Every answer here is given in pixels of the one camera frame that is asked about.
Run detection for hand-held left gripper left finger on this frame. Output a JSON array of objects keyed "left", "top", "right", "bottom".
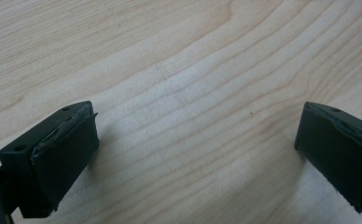
[{"left": 0, "top": 100, "right": 101, "bottom": 219}]

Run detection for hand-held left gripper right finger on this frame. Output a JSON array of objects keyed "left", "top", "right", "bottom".
[{"left": 294, "top": 101, "right": 362, "bottom": 219}]

